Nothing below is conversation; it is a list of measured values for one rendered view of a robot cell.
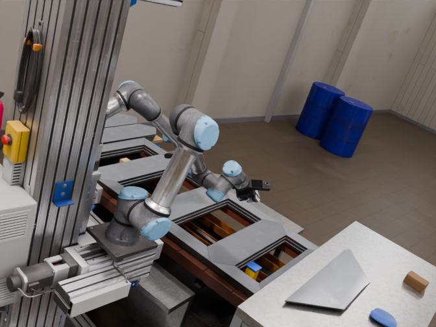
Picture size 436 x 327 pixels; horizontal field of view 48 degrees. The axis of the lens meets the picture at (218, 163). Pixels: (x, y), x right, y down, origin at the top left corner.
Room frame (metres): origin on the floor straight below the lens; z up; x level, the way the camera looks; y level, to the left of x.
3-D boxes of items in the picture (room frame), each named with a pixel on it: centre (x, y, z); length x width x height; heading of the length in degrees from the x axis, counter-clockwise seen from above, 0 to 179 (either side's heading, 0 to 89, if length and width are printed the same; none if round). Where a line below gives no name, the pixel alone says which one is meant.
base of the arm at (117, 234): (1.75, 0.29, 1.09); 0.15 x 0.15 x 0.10
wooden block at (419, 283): (2.13, -1.12, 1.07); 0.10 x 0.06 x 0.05; 54
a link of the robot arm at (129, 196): (1.75, 0.28, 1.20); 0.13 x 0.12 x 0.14; 50
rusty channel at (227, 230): (2.75, -0.01, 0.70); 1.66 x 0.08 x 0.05; 60
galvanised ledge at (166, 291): (2.24, 0.51, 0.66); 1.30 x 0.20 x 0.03; 60
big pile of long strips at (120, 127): (3.31, 0.84, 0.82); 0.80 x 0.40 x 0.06; 150
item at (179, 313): (2.31, 0.47, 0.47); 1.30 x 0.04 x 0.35; 60
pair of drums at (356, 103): (7.66, -1.51, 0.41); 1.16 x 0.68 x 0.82; 53
